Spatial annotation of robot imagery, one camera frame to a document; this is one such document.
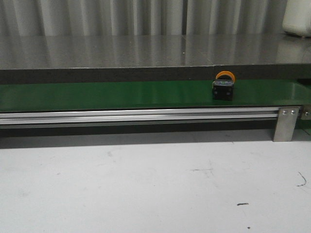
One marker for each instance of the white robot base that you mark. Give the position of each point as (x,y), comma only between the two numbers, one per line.
(297,18)

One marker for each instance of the green conveyor belt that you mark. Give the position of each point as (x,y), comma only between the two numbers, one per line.
(162,94)

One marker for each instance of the dark raised platform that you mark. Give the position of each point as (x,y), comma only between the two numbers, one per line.
(98,59)

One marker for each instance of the grey pleated curtain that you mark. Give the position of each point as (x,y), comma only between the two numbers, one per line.
(139,17)

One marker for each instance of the aluminium conveyor side rail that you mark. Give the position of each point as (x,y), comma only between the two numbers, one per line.
(136,115)

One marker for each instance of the steel conveyor support bracket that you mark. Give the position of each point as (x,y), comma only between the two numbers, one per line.
(286,121)

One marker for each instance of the steel end bracket with bolt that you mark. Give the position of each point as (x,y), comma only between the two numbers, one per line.
(306,112)

